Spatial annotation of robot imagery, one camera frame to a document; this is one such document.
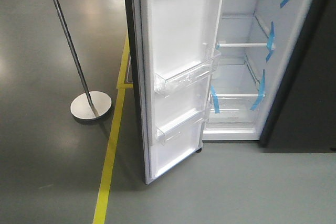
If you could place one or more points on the fridge door white interior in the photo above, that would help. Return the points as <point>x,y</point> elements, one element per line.
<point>174,54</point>

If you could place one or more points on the yellow floor tape line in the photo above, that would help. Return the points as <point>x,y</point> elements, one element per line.
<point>107,171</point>

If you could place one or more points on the clear lower door bin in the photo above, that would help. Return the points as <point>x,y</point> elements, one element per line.
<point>174,127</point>

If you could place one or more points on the clear middle door bin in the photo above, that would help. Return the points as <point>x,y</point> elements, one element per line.
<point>170,82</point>

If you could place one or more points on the silver floor stand pole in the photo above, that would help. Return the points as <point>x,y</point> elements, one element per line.
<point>91,105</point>

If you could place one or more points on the clear door bin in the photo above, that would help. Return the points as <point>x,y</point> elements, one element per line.
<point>174,127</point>
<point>170,82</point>

